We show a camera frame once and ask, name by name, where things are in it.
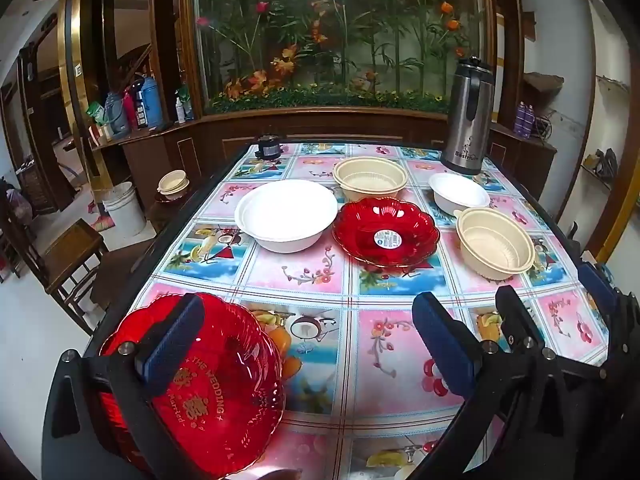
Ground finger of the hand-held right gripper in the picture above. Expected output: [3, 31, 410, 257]
[495, 285, 546, 356]
[577, 261, 640, 361]

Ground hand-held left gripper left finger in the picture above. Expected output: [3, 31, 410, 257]
[42, 292, 206, 480]

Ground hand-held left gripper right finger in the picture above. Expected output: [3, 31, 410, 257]
[412, 291, 596, 480]

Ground red plate with gold print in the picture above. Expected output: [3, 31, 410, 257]
[97, 292, 287, 480]

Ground beige plastic bowl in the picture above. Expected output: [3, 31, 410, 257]
[332, 156, 409, 203]
[454, 207, 536, 276]

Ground red plate with round label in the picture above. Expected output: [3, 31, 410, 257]
[332, 196, 441, 268]

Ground small white bowl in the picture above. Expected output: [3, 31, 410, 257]
[428, 172, 492, 217]

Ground large white bowl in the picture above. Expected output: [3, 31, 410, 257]
[234, 179, 339, 254]

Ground wooden chair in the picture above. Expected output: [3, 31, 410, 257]
[92, 237, 166, 336]
[20, 217, 111, 336]

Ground white plastic bucket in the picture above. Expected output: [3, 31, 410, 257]
[102, 182, 147, 237]

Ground stainless steel thermos jug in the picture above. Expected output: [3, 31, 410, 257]
[440, 56, 496, 177]

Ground dark wooden cabinet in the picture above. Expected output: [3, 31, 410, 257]
[90, 105, 558, 221]

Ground small black device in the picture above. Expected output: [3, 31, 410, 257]
[254, 135, 283, 160]

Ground light blue plastic jug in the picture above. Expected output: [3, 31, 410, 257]
[106, 91, 132, 138]

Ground red bottle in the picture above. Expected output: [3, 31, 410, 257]
[122, 89, 138, 131]

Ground blue thermos bottle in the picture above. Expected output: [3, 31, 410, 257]
[141, 76, 164, 128]

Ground artificial flower glass display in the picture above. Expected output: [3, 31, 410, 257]
[192, 0, 493, 116]

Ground white wall shelf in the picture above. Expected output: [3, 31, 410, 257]
[580, 75, 632, 196]

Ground golden door frame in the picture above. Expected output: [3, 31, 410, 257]
[57, 0, 116, 191]

